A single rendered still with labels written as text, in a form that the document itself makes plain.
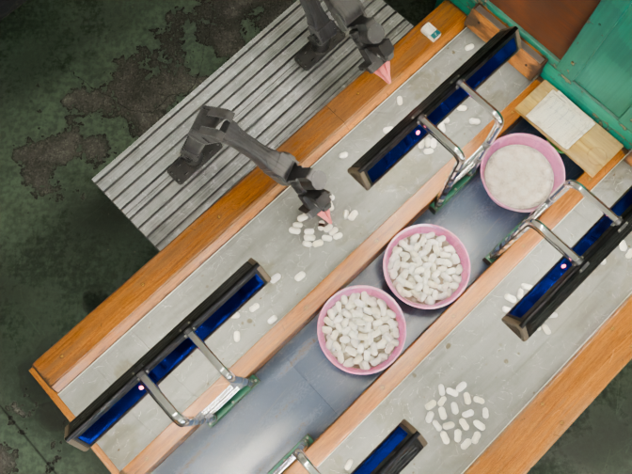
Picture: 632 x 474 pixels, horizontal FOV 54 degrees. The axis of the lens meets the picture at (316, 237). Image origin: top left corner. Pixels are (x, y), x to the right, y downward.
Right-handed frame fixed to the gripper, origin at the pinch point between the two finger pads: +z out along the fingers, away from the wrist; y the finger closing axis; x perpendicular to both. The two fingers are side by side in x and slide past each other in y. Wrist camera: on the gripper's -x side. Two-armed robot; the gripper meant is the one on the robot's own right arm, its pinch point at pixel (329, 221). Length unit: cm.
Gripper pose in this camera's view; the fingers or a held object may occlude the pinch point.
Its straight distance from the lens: 196.2
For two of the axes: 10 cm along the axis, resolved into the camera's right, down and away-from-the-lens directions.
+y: 7.2, -6.7, 1.6
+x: -4.3, -2.6, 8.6
